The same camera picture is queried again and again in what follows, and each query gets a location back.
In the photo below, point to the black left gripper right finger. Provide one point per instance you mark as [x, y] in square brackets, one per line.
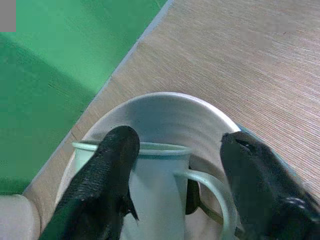
[262, 190]

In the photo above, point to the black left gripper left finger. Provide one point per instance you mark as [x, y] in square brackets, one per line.
[105, 175]

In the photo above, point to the dark metal spoon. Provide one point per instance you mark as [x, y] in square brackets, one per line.
[193, 197]

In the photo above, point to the white round plate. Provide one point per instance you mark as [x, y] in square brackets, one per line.
[172, 120]

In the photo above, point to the white rounded chair part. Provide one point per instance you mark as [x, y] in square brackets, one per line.
[17, 217]

